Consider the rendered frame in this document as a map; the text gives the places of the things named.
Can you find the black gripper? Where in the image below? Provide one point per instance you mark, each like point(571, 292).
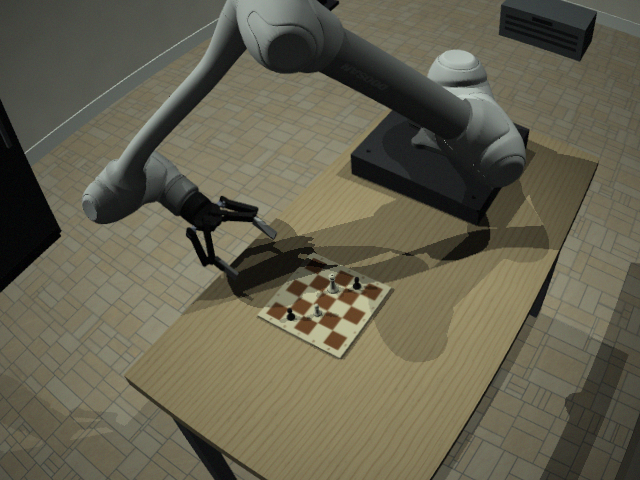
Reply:
point(205, 216)

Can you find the brown and cream chessboard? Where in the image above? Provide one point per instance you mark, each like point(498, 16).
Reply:
point(344, 314)

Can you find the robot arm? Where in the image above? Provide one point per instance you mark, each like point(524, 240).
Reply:
point(285, 36)

